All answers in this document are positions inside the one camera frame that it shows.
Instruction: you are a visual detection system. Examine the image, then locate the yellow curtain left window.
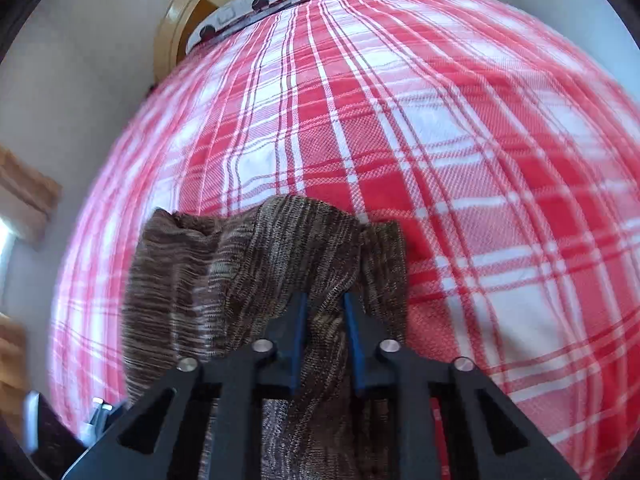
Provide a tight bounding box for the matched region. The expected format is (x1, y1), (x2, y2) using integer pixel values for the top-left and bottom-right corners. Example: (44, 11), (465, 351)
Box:
(0, 146), (62, 246)

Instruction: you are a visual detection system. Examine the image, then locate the brown knitted sun-pattern sweater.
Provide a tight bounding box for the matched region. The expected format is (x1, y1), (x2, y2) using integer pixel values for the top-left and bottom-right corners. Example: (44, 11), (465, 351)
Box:
(122, 195), (408, 479)

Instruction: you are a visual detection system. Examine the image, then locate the white patterned pillow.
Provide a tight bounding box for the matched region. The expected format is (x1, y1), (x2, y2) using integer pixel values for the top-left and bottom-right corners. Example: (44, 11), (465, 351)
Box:
(184, 0), (308, 54)

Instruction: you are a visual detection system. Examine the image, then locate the yellow curtain lower left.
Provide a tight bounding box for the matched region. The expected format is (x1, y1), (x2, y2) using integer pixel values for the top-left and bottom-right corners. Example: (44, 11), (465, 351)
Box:
(0, 314), (29, 441)

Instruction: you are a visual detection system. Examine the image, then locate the red white plaid bedspread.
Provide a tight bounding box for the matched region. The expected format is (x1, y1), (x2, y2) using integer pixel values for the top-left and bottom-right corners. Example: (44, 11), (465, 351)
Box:
(50, 0), (639, 479)

